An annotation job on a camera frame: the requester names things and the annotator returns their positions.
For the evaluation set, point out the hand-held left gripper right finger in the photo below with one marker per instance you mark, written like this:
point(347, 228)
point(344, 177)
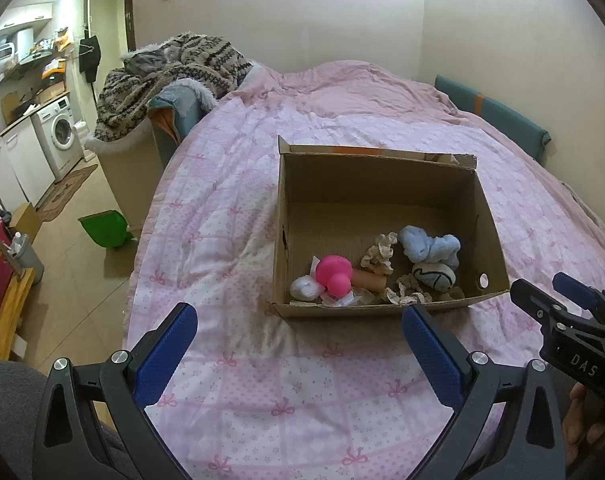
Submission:
point(432, 355)

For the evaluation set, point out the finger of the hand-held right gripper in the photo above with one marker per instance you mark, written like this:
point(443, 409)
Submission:
point(574, 287)
point(542, 305)

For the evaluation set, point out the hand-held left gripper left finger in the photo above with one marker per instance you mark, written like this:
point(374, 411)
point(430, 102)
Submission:
point(167, 350)

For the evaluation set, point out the beige lace scrunchie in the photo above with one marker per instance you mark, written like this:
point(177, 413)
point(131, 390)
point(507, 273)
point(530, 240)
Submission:
point(380, 255)
point(407, 291)

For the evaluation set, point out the white plush ball black lines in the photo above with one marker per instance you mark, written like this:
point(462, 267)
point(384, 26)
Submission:
point(432, 275)

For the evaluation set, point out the light blue plush toy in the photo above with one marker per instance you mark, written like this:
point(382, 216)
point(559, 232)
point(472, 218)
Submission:
point(425, 245)

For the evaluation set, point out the pink rubber toy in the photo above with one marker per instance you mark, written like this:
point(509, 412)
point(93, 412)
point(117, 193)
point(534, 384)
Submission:
point(335, 275)

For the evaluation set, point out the white tissue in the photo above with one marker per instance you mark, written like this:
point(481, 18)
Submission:
point(305, 289)

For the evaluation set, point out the brown cardboard box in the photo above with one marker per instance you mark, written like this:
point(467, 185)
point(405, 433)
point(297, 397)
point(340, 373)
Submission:
point(362, 200)

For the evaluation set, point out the person's right hand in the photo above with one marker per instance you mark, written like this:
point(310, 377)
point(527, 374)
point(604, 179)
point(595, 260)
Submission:
point(579, 425)

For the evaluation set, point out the beige foam tube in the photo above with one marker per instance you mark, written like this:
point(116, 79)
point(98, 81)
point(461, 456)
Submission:
point(370, 281)

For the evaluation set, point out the clear plastic wrapper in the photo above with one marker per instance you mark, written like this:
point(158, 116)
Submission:
point(342, 299)

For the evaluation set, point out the green plastic dustpan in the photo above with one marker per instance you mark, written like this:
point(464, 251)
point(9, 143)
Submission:
point(105, 227)

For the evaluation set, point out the pink bow-print quilt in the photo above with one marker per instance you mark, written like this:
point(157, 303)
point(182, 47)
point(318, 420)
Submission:
point(222, 220)

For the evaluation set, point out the yellow wooden rack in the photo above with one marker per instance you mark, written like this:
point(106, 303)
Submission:
point(7, 305)

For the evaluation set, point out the grey plastic bucket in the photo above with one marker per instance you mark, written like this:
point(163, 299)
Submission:
point(27, 260)

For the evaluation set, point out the person's grey trousers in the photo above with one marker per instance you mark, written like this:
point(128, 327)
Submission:
point(12, 420)

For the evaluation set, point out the brown patterned rug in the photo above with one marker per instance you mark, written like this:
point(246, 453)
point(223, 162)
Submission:
point(65, 192)

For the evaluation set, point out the teal bed cushion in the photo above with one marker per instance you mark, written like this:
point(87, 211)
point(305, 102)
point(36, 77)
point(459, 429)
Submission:
point(492, 115)

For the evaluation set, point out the small cardboard box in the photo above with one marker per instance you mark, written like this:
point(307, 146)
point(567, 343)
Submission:
point(26, 220)

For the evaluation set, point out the white kitchen cabinet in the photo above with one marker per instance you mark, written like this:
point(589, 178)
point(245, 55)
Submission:
point(12, 165)

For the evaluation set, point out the white washing machine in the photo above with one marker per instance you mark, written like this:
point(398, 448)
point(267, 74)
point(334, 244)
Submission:
point(57, 135)

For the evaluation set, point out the brown patterned knit blanket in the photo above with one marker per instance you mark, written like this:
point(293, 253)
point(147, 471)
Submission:
point(177, 75)

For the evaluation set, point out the black hanging bag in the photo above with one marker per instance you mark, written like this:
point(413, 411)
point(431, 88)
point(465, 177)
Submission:
point(90, 55)

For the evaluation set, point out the brown door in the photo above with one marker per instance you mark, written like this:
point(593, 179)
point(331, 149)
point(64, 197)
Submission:
point(129, 22)

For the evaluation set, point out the white water heater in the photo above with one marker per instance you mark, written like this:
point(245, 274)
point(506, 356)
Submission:
point(25, 44)

